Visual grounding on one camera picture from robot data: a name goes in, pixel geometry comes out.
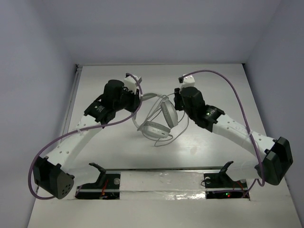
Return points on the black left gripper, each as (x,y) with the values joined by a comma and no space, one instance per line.
(135,100)

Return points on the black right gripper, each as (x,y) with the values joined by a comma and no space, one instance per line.
(177,99)

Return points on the white grey headphones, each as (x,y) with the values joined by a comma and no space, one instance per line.
(160,120)

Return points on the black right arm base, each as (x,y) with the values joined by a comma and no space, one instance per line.
(220,186)

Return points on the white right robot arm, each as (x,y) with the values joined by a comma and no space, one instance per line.
(274,157)

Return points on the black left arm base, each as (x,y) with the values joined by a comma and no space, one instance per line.
(106,186)

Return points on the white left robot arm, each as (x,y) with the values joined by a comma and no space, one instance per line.
(52,168)

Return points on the silver foil covered panel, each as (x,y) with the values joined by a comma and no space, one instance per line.
(162,185)

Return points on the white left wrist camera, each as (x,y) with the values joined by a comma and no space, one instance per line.
(130,84)

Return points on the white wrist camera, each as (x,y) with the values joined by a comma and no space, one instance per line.
(186,81)
(130,84)

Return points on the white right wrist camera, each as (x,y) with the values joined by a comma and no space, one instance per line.
(186,81)

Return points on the aluminium rail left edge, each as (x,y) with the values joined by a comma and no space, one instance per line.
(71,101)

